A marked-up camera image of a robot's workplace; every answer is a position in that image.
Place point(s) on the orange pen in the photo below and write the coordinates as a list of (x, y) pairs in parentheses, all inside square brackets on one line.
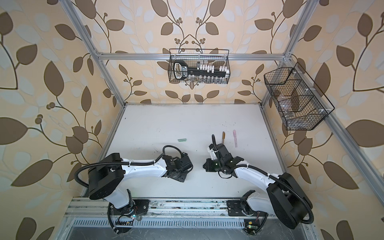
[(223, 137)]

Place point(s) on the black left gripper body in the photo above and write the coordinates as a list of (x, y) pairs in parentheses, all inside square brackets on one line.
[(182, 176)]

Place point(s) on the black wire basket right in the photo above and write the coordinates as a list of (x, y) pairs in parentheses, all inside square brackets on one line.
[(301, 106)]

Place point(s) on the aluminium frame post right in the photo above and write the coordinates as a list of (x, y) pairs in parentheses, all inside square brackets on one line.
[(286, 56)]

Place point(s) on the black wire basket back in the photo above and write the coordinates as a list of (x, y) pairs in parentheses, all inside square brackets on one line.
[(217, 57)]

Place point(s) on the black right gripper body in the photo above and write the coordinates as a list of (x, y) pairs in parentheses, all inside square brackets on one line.
[(213, 165)]

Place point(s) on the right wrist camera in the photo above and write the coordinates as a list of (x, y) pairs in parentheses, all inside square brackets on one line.
[(212, 154)]

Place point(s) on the pink pen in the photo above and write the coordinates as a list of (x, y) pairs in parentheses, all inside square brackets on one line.
[(235, 138)]

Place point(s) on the black wire basket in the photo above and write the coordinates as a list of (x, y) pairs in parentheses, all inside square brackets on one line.
[(217, 57), (301, 106)]

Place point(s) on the aluminium frame post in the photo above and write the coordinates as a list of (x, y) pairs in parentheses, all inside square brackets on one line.
[(286, 56), (87, 41)]

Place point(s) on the black tool with sockets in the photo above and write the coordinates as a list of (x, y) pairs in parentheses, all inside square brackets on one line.
[(183, 71)]

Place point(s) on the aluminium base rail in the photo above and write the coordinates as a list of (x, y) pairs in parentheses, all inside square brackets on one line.
[(175, 209)]

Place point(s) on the aluminium frame post left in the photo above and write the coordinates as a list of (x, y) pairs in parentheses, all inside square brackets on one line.
[(87, 41)]

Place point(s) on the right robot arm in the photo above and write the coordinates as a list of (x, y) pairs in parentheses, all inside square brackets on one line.
[(284, 197)]

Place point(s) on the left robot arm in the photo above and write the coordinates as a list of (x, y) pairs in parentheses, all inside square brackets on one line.
[(107, 178)]

